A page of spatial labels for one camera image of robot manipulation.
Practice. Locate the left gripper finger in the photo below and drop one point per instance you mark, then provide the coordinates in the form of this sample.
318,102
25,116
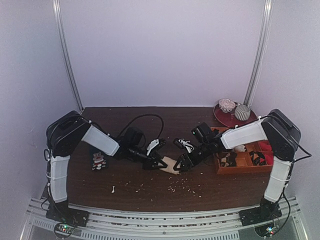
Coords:
148,165
159,164

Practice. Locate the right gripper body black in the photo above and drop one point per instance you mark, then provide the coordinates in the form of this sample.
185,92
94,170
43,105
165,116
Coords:
187,161

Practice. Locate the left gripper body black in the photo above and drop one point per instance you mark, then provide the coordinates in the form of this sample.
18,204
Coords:
152,157

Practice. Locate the cream striped knitted sock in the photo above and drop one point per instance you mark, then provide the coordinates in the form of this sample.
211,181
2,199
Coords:
170,166

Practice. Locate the wooden compartment tray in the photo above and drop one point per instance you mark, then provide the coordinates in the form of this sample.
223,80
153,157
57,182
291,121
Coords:
249,162

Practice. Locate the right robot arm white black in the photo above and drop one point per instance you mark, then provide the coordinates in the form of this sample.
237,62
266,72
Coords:
271,140

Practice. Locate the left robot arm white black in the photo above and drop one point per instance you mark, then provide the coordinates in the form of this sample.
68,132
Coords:
67,134

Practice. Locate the argyle patterned sock in tray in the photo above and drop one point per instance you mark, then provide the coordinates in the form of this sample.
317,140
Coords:
228,159

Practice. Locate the dark teal patterned sock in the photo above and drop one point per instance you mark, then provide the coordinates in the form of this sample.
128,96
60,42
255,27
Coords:
98,159

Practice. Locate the cream sock in tray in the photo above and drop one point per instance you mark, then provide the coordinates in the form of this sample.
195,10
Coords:
240,148

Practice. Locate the red round plate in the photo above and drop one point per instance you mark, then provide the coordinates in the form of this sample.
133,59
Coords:
229,119

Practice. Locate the white dotted bowl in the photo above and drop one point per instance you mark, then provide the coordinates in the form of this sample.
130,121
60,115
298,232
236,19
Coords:
226,105

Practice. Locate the grey striped cup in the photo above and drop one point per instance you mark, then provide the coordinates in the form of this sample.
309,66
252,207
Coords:
242,112

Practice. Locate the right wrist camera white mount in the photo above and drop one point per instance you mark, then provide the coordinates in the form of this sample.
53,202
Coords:
186,144

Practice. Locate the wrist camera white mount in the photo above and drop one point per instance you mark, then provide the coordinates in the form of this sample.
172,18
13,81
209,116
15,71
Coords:
186,144
152,145

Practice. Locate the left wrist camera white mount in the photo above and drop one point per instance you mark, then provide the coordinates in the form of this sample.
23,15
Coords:
152,145

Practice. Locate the aluminium front rail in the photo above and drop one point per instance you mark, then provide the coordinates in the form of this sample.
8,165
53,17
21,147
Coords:
108,224

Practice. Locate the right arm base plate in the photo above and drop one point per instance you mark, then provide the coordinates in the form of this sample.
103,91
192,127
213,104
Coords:
257,215

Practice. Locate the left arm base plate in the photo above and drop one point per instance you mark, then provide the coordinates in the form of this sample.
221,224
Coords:
72,217

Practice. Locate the right aluminium frame post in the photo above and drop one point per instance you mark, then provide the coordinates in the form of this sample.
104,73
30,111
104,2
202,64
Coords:
260,51

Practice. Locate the aluminium frame post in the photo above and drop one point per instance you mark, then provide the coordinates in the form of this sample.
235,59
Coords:
260,51
66,56

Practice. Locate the left aluminium frame post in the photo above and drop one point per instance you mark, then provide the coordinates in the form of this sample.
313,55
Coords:
66,56

